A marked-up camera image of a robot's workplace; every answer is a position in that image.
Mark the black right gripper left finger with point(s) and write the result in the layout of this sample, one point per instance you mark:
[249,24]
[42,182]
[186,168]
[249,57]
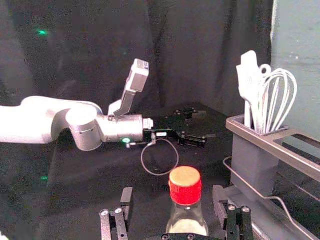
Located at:
[117,222]

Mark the black rack with steel bars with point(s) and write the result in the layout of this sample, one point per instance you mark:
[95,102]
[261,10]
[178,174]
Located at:
[300,160]

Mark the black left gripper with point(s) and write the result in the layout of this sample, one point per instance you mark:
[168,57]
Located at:
[165,133]

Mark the white slotted turner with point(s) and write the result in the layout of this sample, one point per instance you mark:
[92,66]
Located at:
[248,82]

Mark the black cloth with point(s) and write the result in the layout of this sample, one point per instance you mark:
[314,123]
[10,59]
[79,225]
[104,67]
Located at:
[190,50]

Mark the clear bottle with red cap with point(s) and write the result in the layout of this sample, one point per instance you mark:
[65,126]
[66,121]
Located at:
[186,217]

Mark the grey utensil holder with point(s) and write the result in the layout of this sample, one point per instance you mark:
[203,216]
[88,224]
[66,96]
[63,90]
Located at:
[252,162]

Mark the white spatula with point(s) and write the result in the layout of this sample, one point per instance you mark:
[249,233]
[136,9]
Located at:
[249,58]

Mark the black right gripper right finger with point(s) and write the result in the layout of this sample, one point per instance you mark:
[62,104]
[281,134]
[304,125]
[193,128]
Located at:
[235,222]

